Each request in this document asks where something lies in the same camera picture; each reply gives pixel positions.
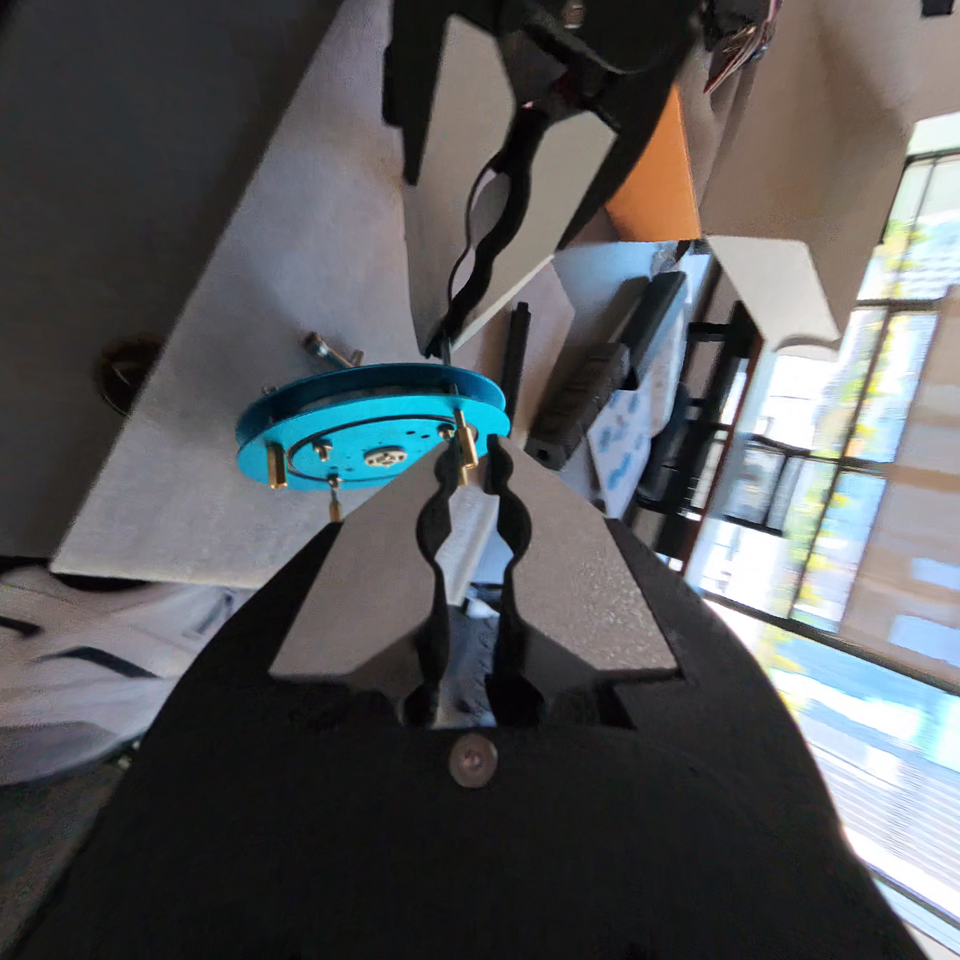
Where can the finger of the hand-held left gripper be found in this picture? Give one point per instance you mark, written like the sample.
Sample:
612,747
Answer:
555,187
450,135

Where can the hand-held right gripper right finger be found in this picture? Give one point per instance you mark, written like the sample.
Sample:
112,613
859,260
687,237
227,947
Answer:
585,592

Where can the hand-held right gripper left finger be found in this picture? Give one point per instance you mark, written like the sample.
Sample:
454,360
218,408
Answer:
360,592

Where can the blue round metal base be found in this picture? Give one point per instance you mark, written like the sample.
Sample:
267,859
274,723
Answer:
337,427

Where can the black electric screwdriver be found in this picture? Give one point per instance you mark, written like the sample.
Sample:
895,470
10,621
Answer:
516,360

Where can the black round desk badge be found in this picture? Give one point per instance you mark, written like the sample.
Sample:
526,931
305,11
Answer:
127,375

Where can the orange cardboard box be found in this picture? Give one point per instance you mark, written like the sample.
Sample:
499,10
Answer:
652,187

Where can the instruction sheet blue prints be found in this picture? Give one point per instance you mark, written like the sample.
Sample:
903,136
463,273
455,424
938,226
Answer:
630,442

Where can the dark grey case sleeve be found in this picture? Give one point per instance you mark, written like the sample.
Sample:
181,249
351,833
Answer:
652,315

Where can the black screwdriver bit holder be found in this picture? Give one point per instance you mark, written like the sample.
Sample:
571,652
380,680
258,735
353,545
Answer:
577,405

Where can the metal cross wrench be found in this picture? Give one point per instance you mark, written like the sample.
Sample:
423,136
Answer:
330,349

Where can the white foam sheet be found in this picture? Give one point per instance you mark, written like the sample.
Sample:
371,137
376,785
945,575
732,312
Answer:
262,337

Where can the large window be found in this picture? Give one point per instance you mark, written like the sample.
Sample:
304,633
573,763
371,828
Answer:
885,450

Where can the wooden table black frame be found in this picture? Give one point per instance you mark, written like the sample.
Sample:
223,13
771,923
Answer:
720,420

